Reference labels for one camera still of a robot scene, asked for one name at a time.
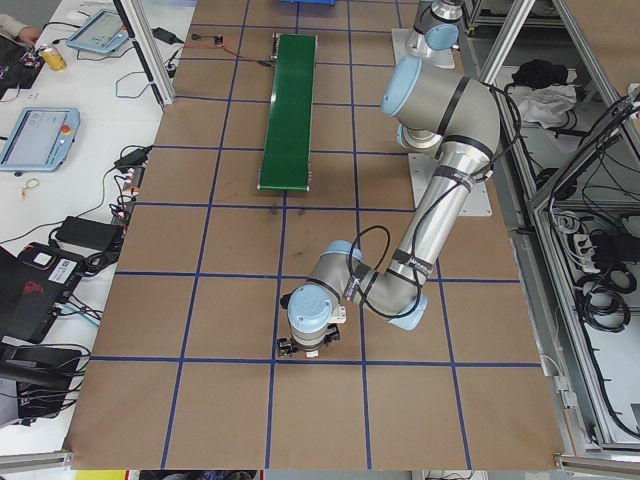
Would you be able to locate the black power adapter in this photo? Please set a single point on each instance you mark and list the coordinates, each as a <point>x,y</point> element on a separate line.
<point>132,156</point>
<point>165,34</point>

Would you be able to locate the aluminium frame bar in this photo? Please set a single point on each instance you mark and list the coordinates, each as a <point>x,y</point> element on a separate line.
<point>35,459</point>
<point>600,462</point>

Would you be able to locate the green conveyor belt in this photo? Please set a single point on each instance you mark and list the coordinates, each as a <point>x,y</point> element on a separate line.
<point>290,110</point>

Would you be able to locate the white power strip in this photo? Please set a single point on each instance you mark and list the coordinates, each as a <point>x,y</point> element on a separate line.
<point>585,250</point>

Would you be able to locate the grey power strip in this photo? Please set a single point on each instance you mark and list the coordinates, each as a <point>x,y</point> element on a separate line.
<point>129,192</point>

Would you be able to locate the black computer box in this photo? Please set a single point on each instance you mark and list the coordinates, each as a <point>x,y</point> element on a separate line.
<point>35,290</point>

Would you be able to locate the yellow drink can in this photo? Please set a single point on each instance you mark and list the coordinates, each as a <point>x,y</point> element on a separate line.
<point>52,57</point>

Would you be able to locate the bystander bare hand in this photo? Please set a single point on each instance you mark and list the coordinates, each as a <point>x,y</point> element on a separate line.
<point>30,34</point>

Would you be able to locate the aluminium profile post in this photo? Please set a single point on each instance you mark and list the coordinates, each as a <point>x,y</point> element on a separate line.
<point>150,60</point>

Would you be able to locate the blue plastic bin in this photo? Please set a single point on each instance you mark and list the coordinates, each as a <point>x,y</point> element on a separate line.
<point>307,2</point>

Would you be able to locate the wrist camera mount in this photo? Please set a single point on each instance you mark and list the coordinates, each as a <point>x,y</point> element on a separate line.
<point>340,315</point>

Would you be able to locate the small black controller board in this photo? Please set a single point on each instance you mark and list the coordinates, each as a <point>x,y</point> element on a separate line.
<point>218,41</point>

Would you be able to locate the metal V-shaped frame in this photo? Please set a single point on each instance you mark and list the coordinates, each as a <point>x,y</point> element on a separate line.
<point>570,310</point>

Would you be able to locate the black cloth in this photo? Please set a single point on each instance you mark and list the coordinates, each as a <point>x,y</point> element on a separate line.
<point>540,72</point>

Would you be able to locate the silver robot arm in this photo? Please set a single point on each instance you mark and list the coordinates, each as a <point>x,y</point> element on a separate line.
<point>435,25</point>
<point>440,215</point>

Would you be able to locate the blue-grey teach pendant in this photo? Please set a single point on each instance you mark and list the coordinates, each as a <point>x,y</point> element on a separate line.
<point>97,30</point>
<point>37,140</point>

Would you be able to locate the white cloth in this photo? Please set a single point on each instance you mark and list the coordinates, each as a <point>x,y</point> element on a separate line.
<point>545,102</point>

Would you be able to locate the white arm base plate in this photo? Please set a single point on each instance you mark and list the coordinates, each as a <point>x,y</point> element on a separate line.
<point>445,60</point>
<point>480,200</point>

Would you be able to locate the black power brick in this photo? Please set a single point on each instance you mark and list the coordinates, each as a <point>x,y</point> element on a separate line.
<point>87,231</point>

